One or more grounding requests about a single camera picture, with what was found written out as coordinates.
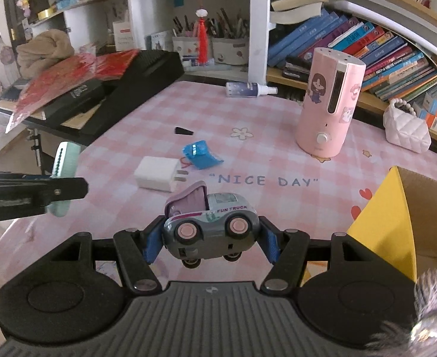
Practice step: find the small black wedge piece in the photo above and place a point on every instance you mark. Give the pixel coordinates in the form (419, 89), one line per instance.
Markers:
(182, 131)

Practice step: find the black Yamaha keyboard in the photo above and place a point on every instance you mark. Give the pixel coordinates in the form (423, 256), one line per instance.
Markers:
(147, 75)

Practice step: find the blue wrapper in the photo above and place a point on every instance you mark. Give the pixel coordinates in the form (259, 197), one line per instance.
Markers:
(200, 155)

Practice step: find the long black box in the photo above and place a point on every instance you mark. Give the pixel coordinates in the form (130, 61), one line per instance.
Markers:
(74, 102)

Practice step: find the white charger plug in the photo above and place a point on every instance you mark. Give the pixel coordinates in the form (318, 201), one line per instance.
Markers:
(159, 173)

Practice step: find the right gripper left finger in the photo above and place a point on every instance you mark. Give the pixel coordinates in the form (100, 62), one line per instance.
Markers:
(136, 251)

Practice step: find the beige folded towel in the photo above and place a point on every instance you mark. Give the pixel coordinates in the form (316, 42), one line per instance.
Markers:
(42, 52)

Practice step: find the white pen holder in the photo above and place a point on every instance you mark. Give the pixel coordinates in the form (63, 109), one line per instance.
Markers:
(231, 51)

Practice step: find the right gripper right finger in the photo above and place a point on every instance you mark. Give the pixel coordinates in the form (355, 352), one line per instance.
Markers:
(286, 251)

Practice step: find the yellow cardboard box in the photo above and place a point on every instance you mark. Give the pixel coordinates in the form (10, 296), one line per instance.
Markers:
(392, 212)

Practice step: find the red plastic packet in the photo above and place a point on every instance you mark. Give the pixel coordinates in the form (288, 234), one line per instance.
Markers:
(65, 76)

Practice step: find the small spray bottle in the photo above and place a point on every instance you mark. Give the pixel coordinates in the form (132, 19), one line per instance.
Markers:
(248, 89)

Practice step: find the white quilted pearl handbag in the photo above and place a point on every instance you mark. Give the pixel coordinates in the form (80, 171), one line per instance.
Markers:
(404, 129)

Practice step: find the pink checkered tablecloth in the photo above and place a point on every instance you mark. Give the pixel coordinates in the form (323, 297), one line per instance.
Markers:
(254, 138)

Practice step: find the pink cartoon humidifier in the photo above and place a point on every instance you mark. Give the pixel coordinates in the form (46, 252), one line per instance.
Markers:
(333, 88)

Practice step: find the red tassel ornament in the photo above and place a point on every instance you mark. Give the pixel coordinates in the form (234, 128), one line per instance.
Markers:
(202, 36)

